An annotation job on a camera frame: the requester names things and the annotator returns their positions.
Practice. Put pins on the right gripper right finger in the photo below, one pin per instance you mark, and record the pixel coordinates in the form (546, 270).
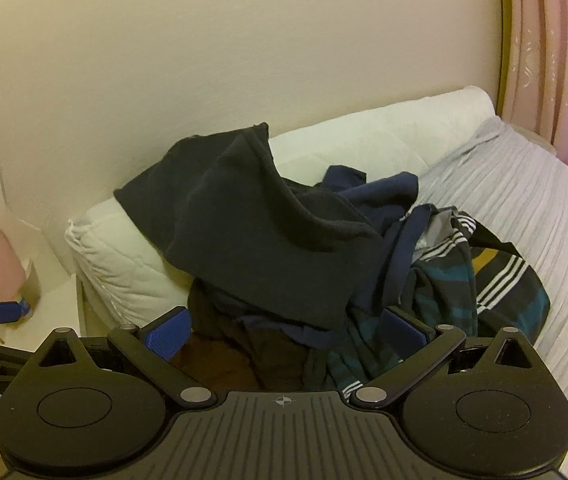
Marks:
(422, 349)

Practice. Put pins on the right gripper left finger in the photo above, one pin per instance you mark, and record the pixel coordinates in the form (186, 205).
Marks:
(150, 349)

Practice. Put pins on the black sweatshirt garment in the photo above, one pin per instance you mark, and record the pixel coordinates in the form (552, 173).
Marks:
(216, 208)

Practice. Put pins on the white quilted mattress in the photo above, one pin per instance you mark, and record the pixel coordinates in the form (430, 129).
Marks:
(132, 282)

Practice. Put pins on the teal striped shirt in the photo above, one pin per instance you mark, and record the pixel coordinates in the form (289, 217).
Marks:
(440, 266)

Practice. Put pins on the navy blue garment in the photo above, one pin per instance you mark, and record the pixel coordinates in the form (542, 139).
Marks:
(309, 249)

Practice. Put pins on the grey striped bedspread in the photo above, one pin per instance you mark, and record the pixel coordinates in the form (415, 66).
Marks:
(519, 191)

